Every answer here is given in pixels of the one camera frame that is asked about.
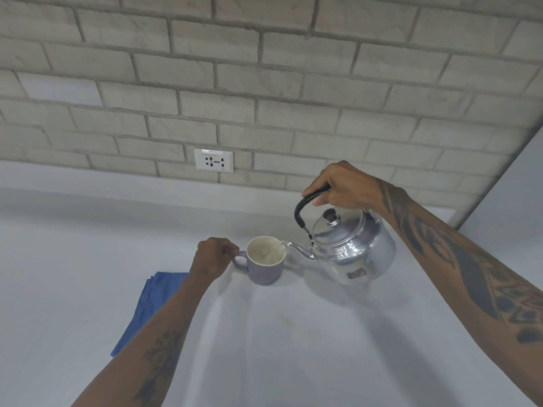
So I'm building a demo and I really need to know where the white wall power socket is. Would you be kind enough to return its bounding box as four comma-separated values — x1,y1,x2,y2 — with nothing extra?
194,148,234,174

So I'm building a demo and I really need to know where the person's left hand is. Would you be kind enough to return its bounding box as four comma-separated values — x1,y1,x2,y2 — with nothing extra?
189,237,241,282

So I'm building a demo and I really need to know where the silver metal kettle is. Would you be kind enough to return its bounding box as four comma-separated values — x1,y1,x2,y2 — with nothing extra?
286,185,397,286

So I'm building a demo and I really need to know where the person's left forearm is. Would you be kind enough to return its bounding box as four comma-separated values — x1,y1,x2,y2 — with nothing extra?
71,271,213,407

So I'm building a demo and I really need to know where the blue folded cloth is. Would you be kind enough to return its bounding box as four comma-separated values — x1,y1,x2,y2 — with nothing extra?
110,272,190,358

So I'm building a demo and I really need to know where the lilac ceramic mug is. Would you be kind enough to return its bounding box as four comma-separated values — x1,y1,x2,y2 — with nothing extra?
231,236,286,286

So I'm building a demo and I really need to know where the person's right forearm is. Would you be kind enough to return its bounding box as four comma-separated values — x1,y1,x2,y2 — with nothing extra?
375,178,543,407

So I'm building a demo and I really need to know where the person's right hand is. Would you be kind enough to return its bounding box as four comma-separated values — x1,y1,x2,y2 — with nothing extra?
302,160,384,215

